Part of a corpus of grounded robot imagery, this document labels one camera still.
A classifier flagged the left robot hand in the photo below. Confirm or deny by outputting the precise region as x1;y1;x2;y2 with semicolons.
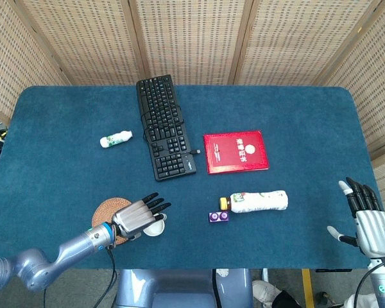
110;192;172;241

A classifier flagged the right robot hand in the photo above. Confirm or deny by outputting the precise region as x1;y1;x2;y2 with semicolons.
327;177;385;259

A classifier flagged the white cup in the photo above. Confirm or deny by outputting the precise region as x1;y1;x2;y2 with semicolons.
142;212;167;237

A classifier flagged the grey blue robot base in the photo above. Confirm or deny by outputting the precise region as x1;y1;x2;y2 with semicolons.
114;268;254;308

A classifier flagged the brown woven round coaster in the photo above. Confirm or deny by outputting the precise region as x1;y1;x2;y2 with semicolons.
91;197;135;247

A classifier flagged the blue felt table cover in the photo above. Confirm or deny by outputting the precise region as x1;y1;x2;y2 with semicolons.
0;84;385;270

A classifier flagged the small purple box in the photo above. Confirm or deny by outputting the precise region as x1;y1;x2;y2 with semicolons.
208;211;230;223

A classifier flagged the small white plastic bottle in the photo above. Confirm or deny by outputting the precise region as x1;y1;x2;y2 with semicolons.
99;130;133;149

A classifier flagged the black computer keyboard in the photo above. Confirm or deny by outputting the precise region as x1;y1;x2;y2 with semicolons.
135;74;198;182

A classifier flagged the large white drink bottle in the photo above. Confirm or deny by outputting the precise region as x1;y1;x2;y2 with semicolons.
219;190;289;214

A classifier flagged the red certificate book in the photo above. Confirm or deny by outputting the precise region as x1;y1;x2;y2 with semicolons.
203;130;270;175

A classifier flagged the white shoe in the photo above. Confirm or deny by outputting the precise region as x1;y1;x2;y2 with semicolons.
252;279;282;304

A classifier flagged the woven bamboo folding screen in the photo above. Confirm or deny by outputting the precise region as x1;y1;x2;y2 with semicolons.
0;0;385;232

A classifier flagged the black floor cable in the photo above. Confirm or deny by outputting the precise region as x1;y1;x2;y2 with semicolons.
43;246;119;308

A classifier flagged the black keyboard cable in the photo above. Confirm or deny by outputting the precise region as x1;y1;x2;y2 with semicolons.
140;101;201;155

